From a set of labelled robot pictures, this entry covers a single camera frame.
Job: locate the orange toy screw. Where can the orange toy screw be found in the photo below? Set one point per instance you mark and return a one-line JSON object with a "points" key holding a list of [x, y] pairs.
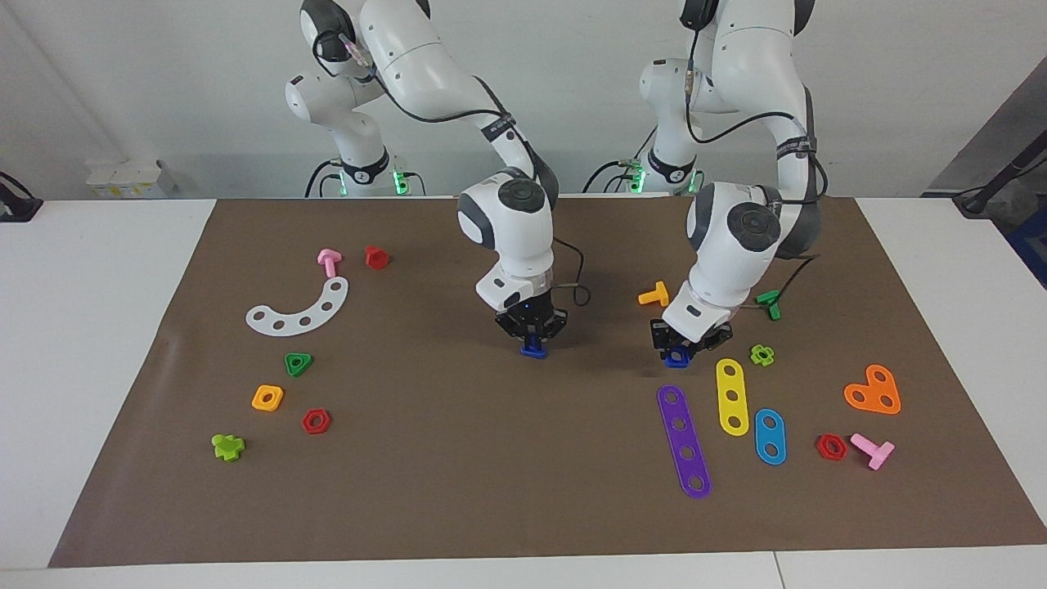
{"points": [[655, 295]]}

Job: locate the red toy screw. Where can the red toy screw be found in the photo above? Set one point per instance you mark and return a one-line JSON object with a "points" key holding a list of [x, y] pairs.
{"points": [[376, 258]]}

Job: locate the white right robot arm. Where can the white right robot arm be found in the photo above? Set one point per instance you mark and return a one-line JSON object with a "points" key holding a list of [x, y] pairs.
{"points": [[507, 221]]}

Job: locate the purple four-hole strip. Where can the purple four-hole strip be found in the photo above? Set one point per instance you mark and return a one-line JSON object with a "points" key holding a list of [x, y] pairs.
{"points": [[684, 442]]}

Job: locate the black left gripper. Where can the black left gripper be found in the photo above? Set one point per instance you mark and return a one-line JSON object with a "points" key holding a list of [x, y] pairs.
{"points": [[695, 331]]}

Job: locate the blue square toy nut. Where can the blue square toy nut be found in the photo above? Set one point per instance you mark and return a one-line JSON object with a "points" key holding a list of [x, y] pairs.
{"points": [[676, 360]]}

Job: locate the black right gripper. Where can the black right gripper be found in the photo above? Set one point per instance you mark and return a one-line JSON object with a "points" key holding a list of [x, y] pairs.
{"points": [[530, 319]]}

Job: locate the red hexagon toy nut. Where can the red hexagon toy nut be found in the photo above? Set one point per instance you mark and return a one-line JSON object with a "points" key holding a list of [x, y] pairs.
{"points": [[831, 447], [316, 421]]}

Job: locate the orange square toy nut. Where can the orange square toy nut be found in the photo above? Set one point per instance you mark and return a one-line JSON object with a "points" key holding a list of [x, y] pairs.
{"points": [[267, 398]]}

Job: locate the white curved perforated strip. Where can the white curved perforated strip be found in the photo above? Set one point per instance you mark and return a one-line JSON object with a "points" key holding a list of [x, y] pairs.
{"points": [[315, 312]]}

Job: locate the lime cross toy nut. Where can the lime cross toy nut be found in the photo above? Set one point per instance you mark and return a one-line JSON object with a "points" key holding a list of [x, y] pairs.
{"points": [[762, 355]]}

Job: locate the brown table mat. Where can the brown table mat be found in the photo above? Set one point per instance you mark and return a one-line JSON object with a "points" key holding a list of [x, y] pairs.
{"points": [[458, 458]]}

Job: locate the white small boxes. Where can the white small boxes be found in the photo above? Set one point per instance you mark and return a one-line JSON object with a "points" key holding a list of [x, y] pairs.
{"points": [[127, 178]]}

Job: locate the lime cross-head toy screw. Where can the lime cross-head toy screw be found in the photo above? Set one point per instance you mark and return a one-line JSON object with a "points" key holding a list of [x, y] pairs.
{"points": [[227, 447]]}

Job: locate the blue crate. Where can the blue crate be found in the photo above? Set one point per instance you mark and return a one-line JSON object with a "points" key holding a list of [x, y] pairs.
{"points": [[1032, 245]]}

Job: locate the black table clamp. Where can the black table clamp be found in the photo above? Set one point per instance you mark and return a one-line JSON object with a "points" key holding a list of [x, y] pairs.
{"points": [[16, 204]]}

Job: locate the blue triangle-head toy screw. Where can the blue triangle-head toy screw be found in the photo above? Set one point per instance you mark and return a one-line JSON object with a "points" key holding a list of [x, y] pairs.
{"points": [[533, 353]]}

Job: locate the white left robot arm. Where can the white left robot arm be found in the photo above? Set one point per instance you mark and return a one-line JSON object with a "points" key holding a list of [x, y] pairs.
{"points": [[736, 237]]}

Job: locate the pink toy screw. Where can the pink toy screw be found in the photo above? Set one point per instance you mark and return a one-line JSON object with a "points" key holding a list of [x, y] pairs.
{"points": [[873, 449], [329, 261]]}

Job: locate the yellow three-hole strip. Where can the yellow three-hole strip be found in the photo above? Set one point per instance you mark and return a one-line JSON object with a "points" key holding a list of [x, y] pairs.
{"points": [[732, 397]]}

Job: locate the orange heart-shaped plate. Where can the orange heart-shaped plate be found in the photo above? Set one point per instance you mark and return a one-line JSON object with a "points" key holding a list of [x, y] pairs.
{"points": [[873, 393]]}

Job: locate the green toy screw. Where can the green toy screw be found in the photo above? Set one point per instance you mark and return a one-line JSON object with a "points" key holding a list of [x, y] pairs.
{"points": [[771, 301]]}

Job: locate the blue two-hole strip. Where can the blue two-hole strip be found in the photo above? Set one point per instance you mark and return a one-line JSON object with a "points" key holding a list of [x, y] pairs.
{"points": [[770, 437]]}

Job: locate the black stand pole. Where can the black stand pole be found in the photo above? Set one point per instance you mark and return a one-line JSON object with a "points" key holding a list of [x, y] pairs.
{"points": [[1002, 176]]}

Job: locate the green triangle toy nut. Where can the green triangle toy nut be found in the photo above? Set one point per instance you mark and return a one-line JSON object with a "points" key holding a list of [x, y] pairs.
{"points": [[298, 364]]}

